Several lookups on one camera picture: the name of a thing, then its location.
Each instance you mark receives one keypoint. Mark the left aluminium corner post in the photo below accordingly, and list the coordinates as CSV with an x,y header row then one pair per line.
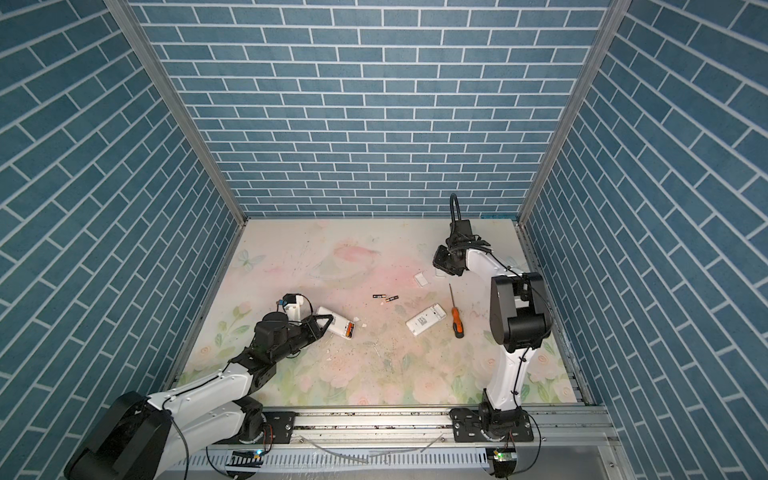
x,y
129,25

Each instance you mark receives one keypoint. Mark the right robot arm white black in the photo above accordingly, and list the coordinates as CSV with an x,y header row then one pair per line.
x,y
519,317

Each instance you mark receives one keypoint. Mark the white slotted cable duct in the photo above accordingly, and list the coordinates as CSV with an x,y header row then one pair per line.
x,y
315,460

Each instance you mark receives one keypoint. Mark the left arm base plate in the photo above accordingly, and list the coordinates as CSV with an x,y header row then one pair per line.
x,y
268,428

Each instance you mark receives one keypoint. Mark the right aluminium corner post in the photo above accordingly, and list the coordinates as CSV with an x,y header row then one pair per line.
x,y
604,37

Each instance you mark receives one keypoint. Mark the white battery cover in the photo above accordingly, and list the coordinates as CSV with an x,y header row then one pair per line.
x,y
421,279

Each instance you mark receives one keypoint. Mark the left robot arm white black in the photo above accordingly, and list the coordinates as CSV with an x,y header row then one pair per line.
x,y
140,437

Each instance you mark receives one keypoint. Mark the white remote control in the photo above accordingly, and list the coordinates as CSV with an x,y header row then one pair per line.
x,y
340,325
426,319

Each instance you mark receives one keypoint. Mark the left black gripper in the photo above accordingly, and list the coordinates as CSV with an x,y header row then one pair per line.
x,y
312,329

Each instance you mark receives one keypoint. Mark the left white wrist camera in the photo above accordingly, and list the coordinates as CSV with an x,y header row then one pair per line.
x,y
296,306

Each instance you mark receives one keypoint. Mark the orange black screwdriver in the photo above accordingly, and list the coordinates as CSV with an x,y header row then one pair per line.
x,y
457,323

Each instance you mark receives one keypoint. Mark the aluminium corner post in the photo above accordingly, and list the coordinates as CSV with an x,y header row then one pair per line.
x,y
604,37
129,25

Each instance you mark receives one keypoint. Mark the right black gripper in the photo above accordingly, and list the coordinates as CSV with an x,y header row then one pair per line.
x,y
438,261

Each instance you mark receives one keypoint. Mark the aluminium front rail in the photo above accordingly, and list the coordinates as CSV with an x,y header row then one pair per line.
x,y
415,427

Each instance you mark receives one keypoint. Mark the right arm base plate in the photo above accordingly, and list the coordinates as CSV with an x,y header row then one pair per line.
x,y
487,424

